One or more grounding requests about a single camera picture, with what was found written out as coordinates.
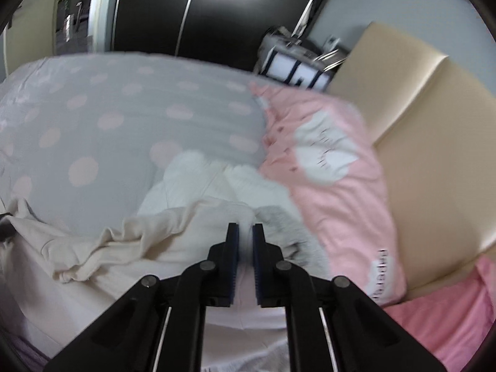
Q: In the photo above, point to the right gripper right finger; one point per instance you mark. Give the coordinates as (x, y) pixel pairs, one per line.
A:
(332, 325)

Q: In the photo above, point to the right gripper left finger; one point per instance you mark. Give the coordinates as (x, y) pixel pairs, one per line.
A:
(158, 324)

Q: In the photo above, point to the cream white sweatshirt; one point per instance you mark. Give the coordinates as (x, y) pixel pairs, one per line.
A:
(62, 282)

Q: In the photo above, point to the plain pink pillow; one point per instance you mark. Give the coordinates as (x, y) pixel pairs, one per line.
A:
(452, 322)

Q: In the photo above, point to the white fluffy garment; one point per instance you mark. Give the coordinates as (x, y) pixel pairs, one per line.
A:
(192, 176)

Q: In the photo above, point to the pink cloud-print pillow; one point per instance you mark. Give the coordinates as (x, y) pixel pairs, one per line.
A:
(317, 145)

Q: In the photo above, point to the grey pink-dotted bed sheet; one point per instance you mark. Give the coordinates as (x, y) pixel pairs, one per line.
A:
(85, 137)

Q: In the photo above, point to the beige padded headboard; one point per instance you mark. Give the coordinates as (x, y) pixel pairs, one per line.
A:
(433, 126)

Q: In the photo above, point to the white black bedside table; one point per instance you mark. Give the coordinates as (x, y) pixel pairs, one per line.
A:
(299, 62)

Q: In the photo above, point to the beige room door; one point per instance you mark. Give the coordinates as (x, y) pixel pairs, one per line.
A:
(30, 33)

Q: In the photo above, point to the black sliding wardrobe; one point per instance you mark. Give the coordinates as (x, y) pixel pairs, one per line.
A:
(226, 32)

